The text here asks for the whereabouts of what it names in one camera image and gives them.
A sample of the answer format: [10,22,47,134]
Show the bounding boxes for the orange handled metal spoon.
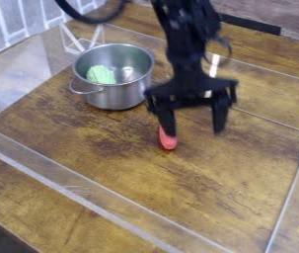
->
[158,126,178,150]

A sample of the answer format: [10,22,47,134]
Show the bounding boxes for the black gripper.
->
[145,77,240,136]

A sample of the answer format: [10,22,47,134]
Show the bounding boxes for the green knitted ball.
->
[86,65,117,84]

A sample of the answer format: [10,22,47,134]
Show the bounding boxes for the black strip on table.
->
[221,14,281,36]

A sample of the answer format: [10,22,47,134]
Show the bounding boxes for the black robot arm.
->
[146,0,240,137]

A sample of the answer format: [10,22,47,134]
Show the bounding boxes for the clear acrylic barrier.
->
[0,24,299,253]

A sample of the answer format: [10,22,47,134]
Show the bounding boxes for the stainless steel pot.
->
[69,43,154,111]

